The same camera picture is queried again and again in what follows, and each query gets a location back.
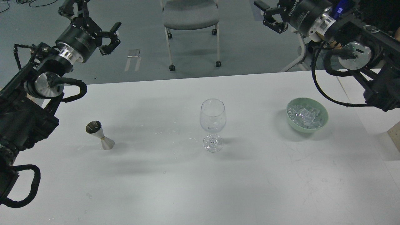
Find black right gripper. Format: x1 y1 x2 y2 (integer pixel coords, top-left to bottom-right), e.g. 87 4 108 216
254 0 336 41

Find white office chair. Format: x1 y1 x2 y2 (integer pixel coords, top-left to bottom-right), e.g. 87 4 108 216
279 27 312 72

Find black floor cables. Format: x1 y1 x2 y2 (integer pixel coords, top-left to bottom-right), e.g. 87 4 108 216
0 0 59 13

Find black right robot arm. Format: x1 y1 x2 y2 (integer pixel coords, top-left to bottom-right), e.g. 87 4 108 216
254 0 400 112

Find green bowl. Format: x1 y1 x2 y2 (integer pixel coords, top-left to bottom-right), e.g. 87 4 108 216
285 98 329 133

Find grey office chair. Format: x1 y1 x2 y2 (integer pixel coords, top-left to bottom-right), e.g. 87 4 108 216
160 0 222 72

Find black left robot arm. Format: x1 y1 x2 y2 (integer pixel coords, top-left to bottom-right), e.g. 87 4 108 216
0 0 121 208

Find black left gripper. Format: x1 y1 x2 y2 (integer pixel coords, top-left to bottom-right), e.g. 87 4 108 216
56 0 122 63

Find steel double jigger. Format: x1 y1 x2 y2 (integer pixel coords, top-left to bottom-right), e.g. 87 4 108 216
85 121 115 150

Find clear wine glass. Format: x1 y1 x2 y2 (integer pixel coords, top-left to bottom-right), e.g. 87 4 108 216
199 98 226 153

